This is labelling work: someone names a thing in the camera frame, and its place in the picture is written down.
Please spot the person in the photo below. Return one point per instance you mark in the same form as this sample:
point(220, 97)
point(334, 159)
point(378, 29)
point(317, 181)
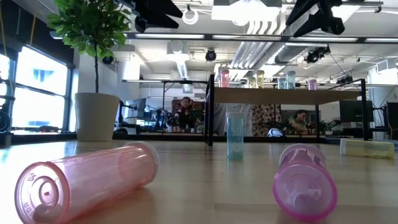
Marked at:
point(298, 119)
point(186, 115)

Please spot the black round ceiling fixture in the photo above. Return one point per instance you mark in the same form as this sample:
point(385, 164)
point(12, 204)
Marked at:
point(108, 60)

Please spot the black computer monitor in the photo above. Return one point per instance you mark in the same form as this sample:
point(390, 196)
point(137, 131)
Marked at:
point(138, 107)
point(354, 110)

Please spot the black desk frame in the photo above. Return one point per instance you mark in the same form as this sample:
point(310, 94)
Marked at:
point(183, 81)

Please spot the green leafy plant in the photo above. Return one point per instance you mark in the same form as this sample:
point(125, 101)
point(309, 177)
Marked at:
point(90, 25)

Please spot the light patterned fabric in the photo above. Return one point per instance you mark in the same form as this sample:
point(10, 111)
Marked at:
point(265, 118)

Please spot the beige plant pot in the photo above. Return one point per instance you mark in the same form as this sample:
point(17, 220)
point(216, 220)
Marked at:
point(96, 118)

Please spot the black aluminium table frame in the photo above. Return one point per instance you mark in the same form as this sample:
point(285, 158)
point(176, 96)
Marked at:
point(174, 137)

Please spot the black metal frame post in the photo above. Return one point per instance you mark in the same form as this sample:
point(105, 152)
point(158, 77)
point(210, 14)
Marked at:
point(5, 140)

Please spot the black ceiling light rail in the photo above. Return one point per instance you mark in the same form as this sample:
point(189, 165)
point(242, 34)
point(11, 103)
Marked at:
point(208, 36)

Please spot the black ceiling camera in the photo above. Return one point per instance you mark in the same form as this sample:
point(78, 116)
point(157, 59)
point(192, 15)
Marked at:
point(211, 56)

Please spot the dark red patterned fabric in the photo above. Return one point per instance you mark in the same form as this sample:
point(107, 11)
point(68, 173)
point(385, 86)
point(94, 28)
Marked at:
point(201, 105)

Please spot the red pill bottle white cap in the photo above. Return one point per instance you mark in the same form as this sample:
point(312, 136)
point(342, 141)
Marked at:
point(93, 174)
point(224, 78)

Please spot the wooden shelf black metal frame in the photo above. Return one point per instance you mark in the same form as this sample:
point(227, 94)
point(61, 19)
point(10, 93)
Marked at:
point(280, 96)

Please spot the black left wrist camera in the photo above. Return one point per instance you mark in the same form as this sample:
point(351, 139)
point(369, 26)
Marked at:
point(140, 25)

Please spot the black track spotlight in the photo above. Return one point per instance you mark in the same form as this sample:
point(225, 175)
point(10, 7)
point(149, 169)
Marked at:
point(315, 56)

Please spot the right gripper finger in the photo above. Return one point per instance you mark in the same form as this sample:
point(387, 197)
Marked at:
point(303, 11)
point(309, 26)

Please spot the white ceiling ducts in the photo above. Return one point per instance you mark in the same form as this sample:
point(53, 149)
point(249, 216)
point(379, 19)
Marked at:
point(248, 53)

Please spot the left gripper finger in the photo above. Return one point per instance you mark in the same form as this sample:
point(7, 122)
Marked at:
point(161, 7)
point(160, 20)

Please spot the white fabric panel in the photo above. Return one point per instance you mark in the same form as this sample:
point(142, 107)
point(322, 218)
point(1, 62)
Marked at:
point(220, 121)

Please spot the black and white ball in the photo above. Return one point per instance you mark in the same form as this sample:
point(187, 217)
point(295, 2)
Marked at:
point(275, 133)

